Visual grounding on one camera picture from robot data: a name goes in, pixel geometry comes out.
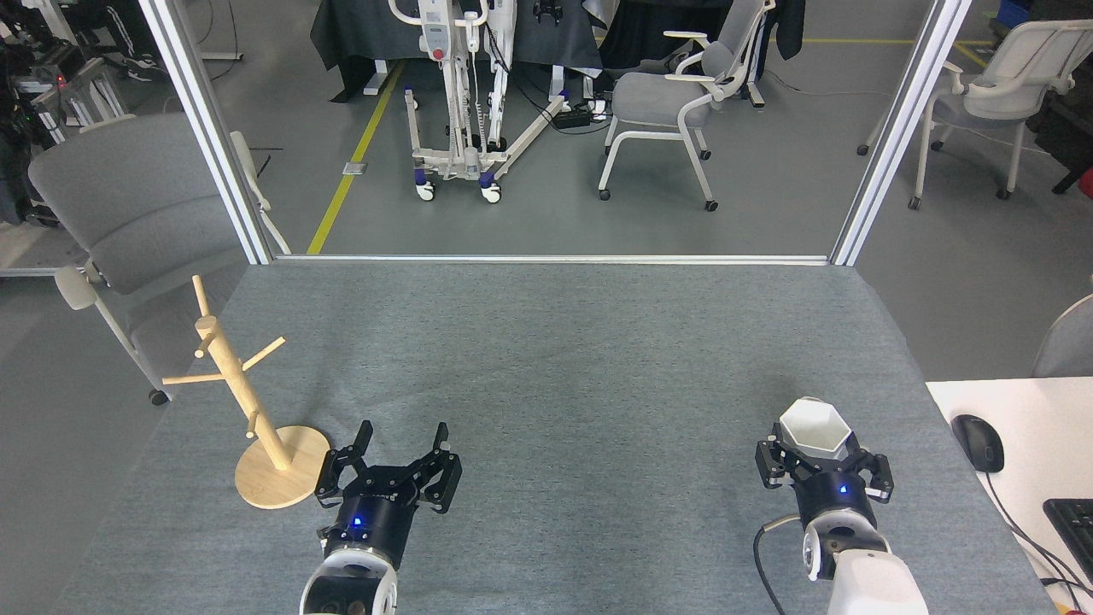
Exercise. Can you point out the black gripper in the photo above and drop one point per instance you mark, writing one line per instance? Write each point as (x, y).
(832, 494)
(371, 525)

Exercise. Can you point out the white hexagonal cup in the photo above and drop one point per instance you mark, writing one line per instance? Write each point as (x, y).
(815, 427)

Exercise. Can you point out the wooden cup rack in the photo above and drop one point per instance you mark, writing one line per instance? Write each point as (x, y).
(277, 474)

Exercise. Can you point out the dark equipment rack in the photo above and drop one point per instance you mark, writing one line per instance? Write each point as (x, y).
(43, 77)

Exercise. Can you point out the black computer mouse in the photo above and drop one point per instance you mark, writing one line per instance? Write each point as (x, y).
(978, 442)

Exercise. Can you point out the white desk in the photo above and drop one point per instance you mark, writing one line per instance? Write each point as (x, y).
(1042, 427)

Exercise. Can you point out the black keyboard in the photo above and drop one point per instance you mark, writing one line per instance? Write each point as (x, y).
(1076, 530)

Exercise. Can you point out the grey chair backrest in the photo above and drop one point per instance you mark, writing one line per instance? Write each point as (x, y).
(1072, 346)

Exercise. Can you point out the white wheeled stand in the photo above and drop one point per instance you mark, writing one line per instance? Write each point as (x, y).
(470, 158)

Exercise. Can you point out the large grey office chair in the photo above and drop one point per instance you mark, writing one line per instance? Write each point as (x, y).
(137, 205)

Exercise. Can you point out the grey chair white mesh back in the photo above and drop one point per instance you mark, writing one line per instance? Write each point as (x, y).
(982, 107)

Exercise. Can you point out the black power strip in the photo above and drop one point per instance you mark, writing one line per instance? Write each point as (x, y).
(574, 118)

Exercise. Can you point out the black table cloth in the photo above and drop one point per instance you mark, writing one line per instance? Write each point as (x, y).
(359, 34)

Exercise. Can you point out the silver frame rail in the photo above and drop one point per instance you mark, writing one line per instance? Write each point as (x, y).
(546, 259)

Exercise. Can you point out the silver frame post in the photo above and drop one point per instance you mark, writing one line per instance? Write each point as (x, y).
(901, 137)
(209, 137)

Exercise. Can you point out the grey chair white frame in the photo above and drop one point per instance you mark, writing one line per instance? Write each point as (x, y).
(657, 98)

